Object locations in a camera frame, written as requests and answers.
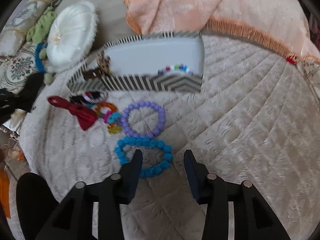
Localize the blue bead bracelet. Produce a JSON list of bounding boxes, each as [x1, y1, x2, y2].
[[114, 136, 174, 179]]

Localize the red velvet bow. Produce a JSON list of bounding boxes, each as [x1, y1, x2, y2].
[[47, 96, 98, 131]]

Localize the purple bead bracelet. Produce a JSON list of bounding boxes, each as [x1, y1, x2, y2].
[[120, 100, 167, 138]]

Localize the orange multicolour crystal bracelet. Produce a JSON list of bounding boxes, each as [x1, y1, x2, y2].
[[94, 101, 123, 135]]

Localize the beige quilted bedspread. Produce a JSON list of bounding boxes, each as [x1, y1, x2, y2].
[[20, 36, 319, 239]]

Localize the black hair scrunchie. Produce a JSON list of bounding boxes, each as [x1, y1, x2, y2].
[[69, 94, 88, 105]]

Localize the leopard print bow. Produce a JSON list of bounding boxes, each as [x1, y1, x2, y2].
[[82, 51, 112, 81]]

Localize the floral embroidered pillow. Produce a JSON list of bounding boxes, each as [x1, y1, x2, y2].
[[1, 42, 38, 94]]

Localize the black white striped tray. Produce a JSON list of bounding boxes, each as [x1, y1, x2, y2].
[[67, 31, 204, 93]]

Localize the green blue plush toy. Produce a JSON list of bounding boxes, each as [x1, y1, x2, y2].
[[26, 6, 57, 86]]

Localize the round white satin cushion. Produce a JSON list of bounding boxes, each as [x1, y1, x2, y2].
[[47, 0, 98, 73]]

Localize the beige bolster pillow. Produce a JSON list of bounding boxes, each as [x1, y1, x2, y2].
[[1, 0, 53, 57]]

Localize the peach fringed blanket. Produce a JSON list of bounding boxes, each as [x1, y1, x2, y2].
[[123, 0, 319, 61]]

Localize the grey large pillow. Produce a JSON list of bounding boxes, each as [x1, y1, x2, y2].
[[56, 0, 135, 50]]

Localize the silver spiral hair tie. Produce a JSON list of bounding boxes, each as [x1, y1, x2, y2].
[[81, 89, 109, 104]]

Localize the multicolour bead bracelet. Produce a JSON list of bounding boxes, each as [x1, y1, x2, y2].
[[158, 64, 194, 77]]

